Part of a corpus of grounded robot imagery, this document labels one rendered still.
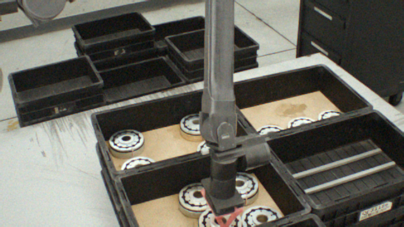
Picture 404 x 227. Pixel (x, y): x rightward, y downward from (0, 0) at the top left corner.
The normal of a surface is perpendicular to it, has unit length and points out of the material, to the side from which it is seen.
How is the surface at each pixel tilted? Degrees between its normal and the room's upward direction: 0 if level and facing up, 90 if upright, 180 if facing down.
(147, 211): 0
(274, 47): 0
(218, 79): 59
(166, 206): 0
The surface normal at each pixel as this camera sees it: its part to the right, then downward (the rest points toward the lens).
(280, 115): -0.01, -0.83
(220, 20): 0.33, 0.06
